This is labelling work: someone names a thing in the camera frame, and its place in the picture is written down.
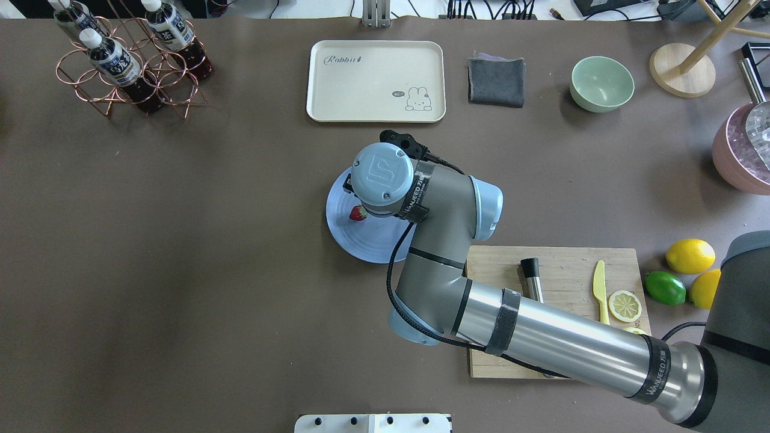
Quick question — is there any yellow lemon upper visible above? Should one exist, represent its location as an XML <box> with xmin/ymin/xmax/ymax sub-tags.
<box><xmin>665</xmin><ymin>238</ymin><xmax>716</xmax><ymax>275</ymax></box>

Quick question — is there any tea bottle back right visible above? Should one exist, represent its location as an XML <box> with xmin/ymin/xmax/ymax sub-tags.
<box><xmin>142</xmin><ymin>1</ymin><xmax>214</xmax><ymax>82</ymax></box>

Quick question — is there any wooden cup tree stand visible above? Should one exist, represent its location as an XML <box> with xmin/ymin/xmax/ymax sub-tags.
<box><xmin>648</xmin><ymin>1</ymin><xmax>769</xmax><ymax>98</ymax></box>

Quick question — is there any pink ice bowl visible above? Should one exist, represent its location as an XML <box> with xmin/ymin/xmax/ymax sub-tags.
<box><xmin>712</xmin><ymin>103</ymin><xmax>769</xmax><ymax>195</ymax></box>

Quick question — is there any cream rabbit tray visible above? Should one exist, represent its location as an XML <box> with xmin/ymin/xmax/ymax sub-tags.
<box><xmin>306</xmin><ymin>40</ymin><xmax>446</xmax><ymax>123</ymax></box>

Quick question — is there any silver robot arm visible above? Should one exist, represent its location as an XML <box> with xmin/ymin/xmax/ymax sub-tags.
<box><xmin>345</xmin><ymin>143</ymin><xmax>769</xmax><ymax>432</ymax></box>

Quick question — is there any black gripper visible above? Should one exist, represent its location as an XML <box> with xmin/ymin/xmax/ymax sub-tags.
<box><xmin>343</xmin><ymin>129</ymin><xmax>429</xmax><ymax>195</ymax></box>

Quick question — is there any tea bottle front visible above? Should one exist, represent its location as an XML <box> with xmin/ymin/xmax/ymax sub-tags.
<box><xmin>79</xmin><ymin>28</ymin><xmax>164</xmax><ymax>113</ymax></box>

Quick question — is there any lemon slice upper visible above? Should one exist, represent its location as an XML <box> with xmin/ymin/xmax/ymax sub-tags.
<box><xmin>608</xmin><ymin>290</ymin><xmax>643</xmax><ymax>323</ymax></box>

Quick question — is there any grey folded cloth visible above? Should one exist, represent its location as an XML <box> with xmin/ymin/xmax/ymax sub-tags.
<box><xmin>468</xmin><ymin>52</ymin><xmax>527</xmax><ymax>108</ymax></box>

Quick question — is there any lemon slice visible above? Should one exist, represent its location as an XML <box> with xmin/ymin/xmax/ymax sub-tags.
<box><xmin>608</xmin><ymin>290</ymin><xmax>643</xmax><ymax>323</ymax></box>
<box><xmin>623</xmin><ymin>327</ymin><xmax>650</xmax><ymax>336</ymax></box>

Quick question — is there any tea bottle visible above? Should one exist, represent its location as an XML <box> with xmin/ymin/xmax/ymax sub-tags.
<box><xmin>142</xmin><ymin>1</ymin><xmax>214</xmax><ymax>82</ymax></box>
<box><xmin>48</xmin><ymin>0</ymin><xmax>110</xmax><ymax>46</ymax></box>
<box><xmin>79</xmin><ymin>28</ymin><xmax>164</xmax><ymax>113</ymax></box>

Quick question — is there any tea bottle back left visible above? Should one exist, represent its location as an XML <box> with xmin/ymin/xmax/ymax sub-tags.
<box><xmin>48</xmin><ymin>0</ymin><xmax>110</xmax><ymax>46</ymax></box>

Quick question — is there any lemon slice lower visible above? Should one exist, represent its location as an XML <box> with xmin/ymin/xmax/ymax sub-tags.
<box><xmin>623</xmin><ymin>327</ymin><xmax>650</xmax><ymax>336</ymax></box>

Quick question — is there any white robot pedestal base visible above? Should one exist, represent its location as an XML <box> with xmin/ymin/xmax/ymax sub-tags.
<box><xmin>294</xmin><ymin>412</ymin><xmax>453</xmax><ymax>432</ymax></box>

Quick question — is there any green lime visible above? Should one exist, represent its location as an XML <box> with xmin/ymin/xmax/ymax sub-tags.
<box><xmin>644</xmin><ymin>271</ymin><xmax>687</xmax><ymax>306</ymax></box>

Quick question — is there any red strawberry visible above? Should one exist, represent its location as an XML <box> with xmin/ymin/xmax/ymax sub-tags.
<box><xmin>348</xmin><ymin>204</ymin><xmax>369</xmax><ymax>221</ymax></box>

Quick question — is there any steel muddler black tip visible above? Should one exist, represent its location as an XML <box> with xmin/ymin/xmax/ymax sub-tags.
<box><xmin>520</xmin><ymin>257</ymin><xmax>558</xmax><ymax>379</ymax></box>

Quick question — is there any copper wire bottle rack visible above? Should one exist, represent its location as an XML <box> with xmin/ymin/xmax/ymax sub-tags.
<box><xmin>56</xmin><ymin>2</ymin><xmax>208</xmax><ymax>118</ymax></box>

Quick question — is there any green bowl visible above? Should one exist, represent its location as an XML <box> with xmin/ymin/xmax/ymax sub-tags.
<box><xmin>570</xmin><ymin>57</ymin><xmax>635</xmax><ymax>113</ymax></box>

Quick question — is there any blue round plate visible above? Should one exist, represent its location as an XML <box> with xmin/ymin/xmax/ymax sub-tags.
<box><xmin>325</xmin><ymin>168</ymin><xmax>408</xmax><ymax>264</ymax></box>

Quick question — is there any yellow lemon lower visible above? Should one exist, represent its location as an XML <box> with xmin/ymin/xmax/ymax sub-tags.
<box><xmin>689</xmin><ymin>269</ymin><xmax>722</xmax><ymax>310</ymax></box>

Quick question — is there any yellow plastic knife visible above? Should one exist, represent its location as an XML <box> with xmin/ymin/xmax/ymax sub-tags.
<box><xmin>592</xmin><ymin>260</ymin><xmax>610</xmax><ymax>325</ymax></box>

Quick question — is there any wooden cutting board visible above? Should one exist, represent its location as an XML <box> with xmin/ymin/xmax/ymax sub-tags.
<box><xmin>466</xmin><ymin>245</ymin><xmax>653</xmax><ymax>381</ymax></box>

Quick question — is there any yellow lemon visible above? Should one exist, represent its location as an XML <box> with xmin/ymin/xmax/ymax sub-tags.
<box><xmin>689</xmin><ymin>269</ymin><xmax>722</xmax><ymax>310</ymax></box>
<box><xmin>665</xmin><ymin>238</ymin><xmax>716</xmax><ymax>275</ymax></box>

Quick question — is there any aluminium frame post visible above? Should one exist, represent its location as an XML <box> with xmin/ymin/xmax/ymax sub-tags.
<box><xmin>361</xmin><ymin>0</ymin><xmax>391</xmax><ymax>28</ymax></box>

